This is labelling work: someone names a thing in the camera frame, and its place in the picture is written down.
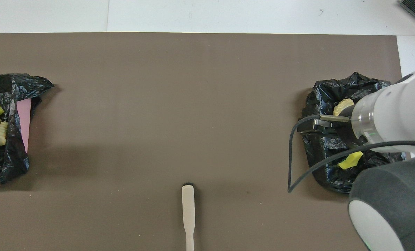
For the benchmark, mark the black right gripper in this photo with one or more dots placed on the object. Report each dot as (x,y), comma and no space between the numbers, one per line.
(346,130)

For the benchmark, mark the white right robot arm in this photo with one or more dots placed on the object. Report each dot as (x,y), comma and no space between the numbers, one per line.
(392,111)

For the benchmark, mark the right black trash bag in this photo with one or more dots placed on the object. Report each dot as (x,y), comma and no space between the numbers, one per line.
(325,150)

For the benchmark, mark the black plastic trash bag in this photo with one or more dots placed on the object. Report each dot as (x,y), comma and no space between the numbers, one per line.
(8,164)

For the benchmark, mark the brown table mat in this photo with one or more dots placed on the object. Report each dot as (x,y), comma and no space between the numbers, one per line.
(193,104)

